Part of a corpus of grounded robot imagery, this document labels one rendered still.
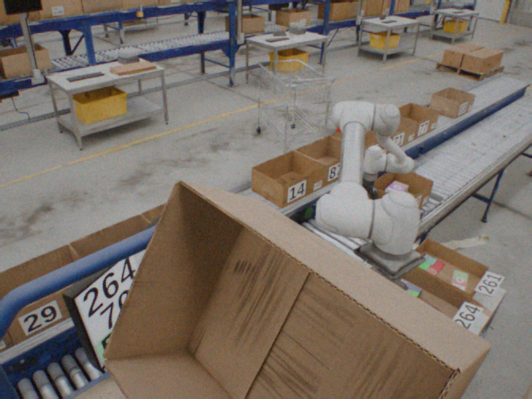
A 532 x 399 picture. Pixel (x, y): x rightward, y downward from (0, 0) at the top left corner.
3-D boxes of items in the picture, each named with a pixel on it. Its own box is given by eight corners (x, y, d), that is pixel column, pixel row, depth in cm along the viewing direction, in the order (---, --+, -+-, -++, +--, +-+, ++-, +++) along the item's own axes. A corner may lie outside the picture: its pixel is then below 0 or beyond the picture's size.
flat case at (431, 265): (445, 266, 240) (446, 264, 239) (430, 282, 229) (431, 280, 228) (423, 255, 248) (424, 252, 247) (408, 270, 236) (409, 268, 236)
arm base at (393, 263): (427, 254, 172) (430, 243, 169) (393, 275, 160) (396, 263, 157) (392, 233, 184) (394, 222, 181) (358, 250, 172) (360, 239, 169)
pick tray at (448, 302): (439, 344, 194) (446, 330, 188) (370, 303, 215) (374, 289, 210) (462, 310, 212) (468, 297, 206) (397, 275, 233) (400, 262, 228)
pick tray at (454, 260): (465, 308, 213) (471, 294, 208) (400, 273, 235) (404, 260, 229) (484, 280, 231) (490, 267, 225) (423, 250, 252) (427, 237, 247)
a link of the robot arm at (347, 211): (374, 223, 153) (314, 215, 156) (366, 248, 166) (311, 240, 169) (378, 95, 201) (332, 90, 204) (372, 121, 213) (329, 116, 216)
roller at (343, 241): (376, 257, 251) (371, 264, 250) (312, 218, 282) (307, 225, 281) (375, 254, 247) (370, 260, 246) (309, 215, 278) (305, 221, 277)
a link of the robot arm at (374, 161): (362, 172, 255) (384, 176, 253) (366, 150, 246) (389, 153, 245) (362, 165, 264) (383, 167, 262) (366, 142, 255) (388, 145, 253)
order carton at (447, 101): (455, 119, 400) (459, 102, 390) (427, 110, 417) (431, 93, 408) (472, 110, 423) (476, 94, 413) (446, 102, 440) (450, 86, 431)
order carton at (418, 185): (401, 224, 275) (407, 202, 265) (364, 205, 292) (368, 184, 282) (428, 201, 298) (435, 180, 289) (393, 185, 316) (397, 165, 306)
